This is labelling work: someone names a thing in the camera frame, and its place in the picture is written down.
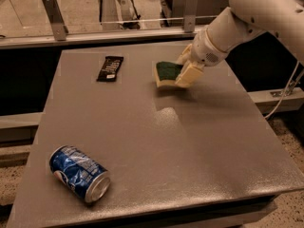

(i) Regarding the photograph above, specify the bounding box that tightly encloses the metal rail bracket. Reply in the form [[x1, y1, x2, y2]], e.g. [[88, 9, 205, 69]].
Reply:
[[183, 0, 199, 33], [42, 0, 68, 41]]

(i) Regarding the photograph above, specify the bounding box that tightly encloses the horizontal metal rail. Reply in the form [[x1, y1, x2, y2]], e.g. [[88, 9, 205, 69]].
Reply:
[[0, 26, 204, 49]]

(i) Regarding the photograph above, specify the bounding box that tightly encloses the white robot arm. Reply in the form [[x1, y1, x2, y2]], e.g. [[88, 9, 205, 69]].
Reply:
[[175, 0, 304, 87]]

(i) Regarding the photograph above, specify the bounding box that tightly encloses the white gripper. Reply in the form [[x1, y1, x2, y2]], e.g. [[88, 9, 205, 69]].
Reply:
[[175, 28, 228, 88]]

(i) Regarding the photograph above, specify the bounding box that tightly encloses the left metal rail bracket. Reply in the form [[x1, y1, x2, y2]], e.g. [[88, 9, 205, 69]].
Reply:
[[42, 0, 68, 41]]

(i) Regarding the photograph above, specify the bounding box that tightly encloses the blue pepsi soda can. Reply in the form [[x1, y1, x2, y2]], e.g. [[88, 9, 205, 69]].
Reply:
[[49, 145, 110, 203]]

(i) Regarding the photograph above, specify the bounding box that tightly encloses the black rxbar chocolate bar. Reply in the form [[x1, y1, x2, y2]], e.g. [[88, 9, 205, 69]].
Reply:
[[97, 56, 124, 82]]

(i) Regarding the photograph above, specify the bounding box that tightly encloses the right metal rail bracket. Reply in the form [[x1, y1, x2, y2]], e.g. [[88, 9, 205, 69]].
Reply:
[[183, 0, 199, 33]]

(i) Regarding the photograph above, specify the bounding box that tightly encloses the green and yellow sponge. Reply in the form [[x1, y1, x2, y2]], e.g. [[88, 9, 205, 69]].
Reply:
[[154, 62, 182, 87]]

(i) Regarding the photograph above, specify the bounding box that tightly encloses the white cable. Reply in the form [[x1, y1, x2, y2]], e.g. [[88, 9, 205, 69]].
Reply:
[[264, 60, 301, 121]]

